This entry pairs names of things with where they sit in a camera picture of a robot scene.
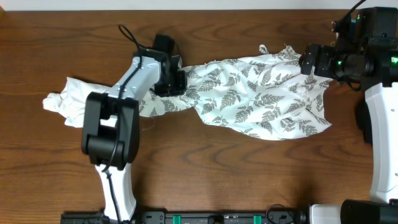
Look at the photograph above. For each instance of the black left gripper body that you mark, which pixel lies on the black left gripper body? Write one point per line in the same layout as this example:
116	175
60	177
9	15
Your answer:
172	83

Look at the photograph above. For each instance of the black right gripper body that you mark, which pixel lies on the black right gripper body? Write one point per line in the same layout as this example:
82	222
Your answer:
329	63

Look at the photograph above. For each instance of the white fern print dress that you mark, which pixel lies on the white fern print dress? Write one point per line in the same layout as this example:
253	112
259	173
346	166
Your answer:
265	97

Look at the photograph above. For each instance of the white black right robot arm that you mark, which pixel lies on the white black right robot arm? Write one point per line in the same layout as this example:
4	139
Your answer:
365	53

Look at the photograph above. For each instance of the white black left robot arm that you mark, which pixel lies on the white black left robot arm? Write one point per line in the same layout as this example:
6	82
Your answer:
111	132

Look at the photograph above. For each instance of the white folded shirt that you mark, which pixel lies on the white folded shirt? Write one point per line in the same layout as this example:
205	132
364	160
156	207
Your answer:
70	102

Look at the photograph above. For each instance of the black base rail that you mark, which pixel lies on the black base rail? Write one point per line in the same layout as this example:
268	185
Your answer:
273	216

